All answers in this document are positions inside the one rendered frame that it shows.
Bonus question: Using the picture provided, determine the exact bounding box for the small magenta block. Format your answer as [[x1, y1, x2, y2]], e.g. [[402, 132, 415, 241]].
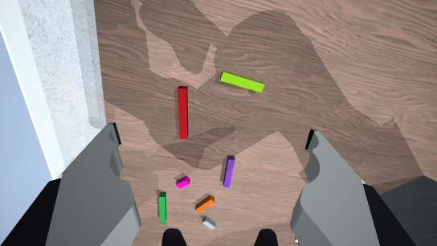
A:
[[176, 176, 190, 188]]

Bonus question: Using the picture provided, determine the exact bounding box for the red rod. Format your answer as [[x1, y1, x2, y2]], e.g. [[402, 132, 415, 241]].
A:
[[178, 86, 188, 139]]

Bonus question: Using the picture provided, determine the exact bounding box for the grey rod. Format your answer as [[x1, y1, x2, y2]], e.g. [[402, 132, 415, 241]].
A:
[[202, 216, 215, 229]]

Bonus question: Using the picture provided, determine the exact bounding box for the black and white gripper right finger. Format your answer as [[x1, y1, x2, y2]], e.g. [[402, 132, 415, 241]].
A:
[[290, 129, 416, 246]]

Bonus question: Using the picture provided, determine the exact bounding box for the orange rectangular rod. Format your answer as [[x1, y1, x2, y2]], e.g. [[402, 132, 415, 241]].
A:
[[195, 195, 214, 212]]

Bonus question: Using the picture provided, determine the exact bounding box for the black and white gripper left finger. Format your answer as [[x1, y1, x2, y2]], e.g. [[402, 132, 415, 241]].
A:
[[0, 122, 141, 246]]

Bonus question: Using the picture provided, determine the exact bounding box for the purple rod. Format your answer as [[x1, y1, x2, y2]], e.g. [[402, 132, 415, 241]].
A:
[[223, 155, 235, 187]]

